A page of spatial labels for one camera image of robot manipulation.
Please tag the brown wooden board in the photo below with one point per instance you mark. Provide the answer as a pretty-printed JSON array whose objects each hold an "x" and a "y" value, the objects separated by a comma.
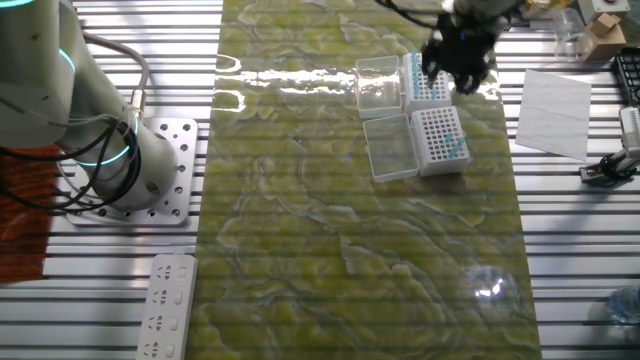
[{"x": 25, "y": 235}]

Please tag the clear plastic cup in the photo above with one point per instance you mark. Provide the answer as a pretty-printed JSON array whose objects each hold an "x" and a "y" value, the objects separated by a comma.
[{"x": 570, "y": 35}]

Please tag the white paper sheet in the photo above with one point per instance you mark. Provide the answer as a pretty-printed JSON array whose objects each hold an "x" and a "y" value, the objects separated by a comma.
[{"x": 552, "y": 117}]

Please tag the small silver camera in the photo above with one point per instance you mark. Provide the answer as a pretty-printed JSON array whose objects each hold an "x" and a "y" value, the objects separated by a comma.
[{"x": 631, "y": 130}]

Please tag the white power strip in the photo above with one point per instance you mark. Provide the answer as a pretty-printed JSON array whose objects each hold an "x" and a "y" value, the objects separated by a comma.
[{"x": 165, "y": 310}]

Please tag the silver camera mount base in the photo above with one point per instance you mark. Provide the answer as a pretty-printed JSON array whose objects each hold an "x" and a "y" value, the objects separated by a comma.
[{"x": 590, "y": 173}]

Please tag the black keyboard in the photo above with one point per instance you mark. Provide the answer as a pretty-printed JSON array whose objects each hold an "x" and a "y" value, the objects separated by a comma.
[{"x": 629, "y": 75}]

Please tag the white box device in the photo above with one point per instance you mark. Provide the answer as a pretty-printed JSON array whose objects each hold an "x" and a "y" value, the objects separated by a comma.
[{"x": 602, "y": 6}]

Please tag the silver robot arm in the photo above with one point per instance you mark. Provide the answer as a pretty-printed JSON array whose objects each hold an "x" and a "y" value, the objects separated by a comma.
[{"x": 100, "y": 125}]

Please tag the clear water bottle blue cap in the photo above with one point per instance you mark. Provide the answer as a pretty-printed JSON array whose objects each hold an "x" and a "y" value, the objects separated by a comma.
[{"x": 626, "y": 305}]

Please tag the white pipette tip rack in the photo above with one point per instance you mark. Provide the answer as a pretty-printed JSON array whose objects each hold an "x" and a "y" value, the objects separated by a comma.
[
  {"x": 425, "y": 104},
  {"x": 440, "y": 166}
]

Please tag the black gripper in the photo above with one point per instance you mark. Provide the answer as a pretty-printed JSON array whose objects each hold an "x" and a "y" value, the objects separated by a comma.
[{"x": 462, "y": 42}]

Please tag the yellow box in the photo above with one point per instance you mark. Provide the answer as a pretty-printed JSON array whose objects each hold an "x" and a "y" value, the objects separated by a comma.
[{"x": 540, "y": 7}]

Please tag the green marble pattern mat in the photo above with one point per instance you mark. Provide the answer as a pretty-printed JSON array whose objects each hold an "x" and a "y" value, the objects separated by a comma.
[{"x": 325, "y": 250}]

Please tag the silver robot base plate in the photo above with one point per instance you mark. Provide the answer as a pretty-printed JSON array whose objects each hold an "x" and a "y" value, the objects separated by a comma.
[{"x": 182, "y": 175}]

